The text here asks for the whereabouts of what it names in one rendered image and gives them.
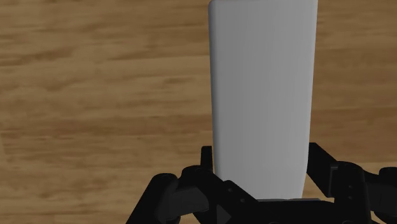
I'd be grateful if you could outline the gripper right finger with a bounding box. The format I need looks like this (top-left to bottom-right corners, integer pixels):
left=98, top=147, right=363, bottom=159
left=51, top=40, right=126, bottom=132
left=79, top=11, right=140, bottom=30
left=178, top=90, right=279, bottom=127
left=306, top=142, right=397, bottom=224

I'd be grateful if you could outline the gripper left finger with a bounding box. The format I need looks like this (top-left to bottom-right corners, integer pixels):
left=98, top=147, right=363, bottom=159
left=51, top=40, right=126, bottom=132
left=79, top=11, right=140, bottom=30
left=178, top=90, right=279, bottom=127
left=125, top=145, right=260, bottom=224

